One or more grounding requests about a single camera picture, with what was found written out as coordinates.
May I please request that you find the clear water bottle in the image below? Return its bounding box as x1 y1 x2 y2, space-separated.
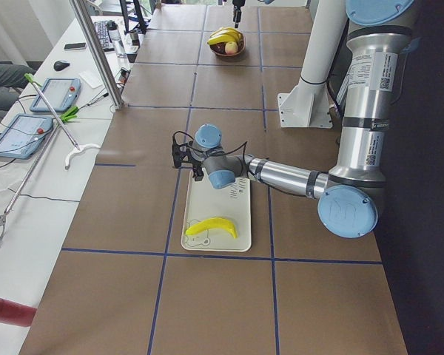
106 20 127 59

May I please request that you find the black smartphone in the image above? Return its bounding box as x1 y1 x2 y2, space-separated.
64 42 87 51

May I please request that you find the upper blue teach pendant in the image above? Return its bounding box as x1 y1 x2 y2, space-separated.
40 78 81 113

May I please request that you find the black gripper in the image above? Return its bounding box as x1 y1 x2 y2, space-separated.
232 0 244 28
190 158 204 181

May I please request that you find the peach-coloured toy apple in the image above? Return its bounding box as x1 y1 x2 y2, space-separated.
224 41 239 55

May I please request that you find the blue teach pendant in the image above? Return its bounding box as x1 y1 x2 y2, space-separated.
40 78 81 113
0 114 53 159

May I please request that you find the yellow banana in basket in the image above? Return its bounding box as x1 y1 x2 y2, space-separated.
207 27 242 46

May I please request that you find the aluminium frame post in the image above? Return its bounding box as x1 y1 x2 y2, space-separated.
70 0 124 110

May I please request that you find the white camera post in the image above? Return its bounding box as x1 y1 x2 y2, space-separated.
277 0 347 129

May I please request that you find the red fire extinguisher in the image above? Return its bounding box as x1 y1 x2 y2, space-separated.
0 298 37 327

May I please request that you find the black keyboard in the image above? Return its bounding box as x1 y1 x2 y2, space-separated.
94 20 114 52

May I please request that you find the lower blue teach pendant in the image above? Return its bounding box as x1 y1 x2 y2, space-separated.
0 114 53 159

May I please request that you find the brown wicker basket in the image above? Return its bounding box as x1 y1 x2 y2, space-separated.
207 32 245 57

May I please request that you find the white bear-print tray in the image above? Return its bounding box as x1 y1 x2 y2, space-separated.
181 176 252 252

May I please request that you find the long metal grabber tool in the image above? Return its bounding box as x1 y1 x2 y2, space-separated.
24 73 101 170

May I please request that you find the yellow toy banana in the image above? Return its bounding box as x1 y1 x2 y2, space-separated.
185 217 238 239

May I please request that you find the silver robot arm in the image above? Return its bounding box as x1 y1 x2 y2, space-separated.
172 1 421 238

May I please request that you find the black computer mouse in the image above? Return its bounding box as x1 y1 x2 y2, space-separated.
53 60 70 72

